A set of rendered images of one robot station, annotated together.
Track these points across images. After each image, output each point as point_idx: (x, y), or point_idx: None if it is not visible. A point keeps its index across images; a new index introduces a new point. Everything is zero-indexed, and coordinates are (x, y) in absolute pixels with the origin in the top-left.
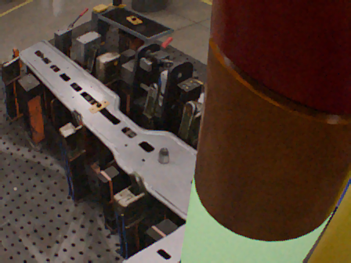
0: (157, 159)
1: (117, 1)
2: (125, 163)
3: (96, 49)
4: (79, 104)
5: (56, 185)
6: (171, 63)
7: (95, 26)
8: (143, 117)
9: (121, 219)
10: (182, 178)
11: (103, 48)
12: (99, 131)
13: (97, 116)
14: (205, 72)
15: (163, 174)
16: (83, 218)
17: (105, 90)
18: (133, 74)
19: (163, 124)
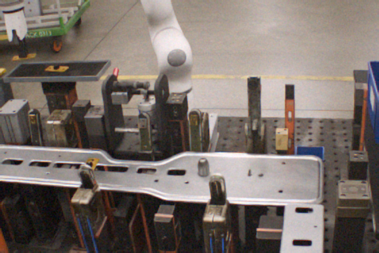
0: (198, 175)
1: (24, 50)
2: (173, 193)
3: (38, 113)
4: (63, 174)
5: None
6: (149, 83)
7: (1, 99)
8: (143, 157)
9: (218, 246)
10: (237, 176)
11: None
12: (115, 185)
13: (97, 174)
14: (127, 122)
15: None
16: None
17: (80, 151)
18: (107, 118)
19: (162, 156)
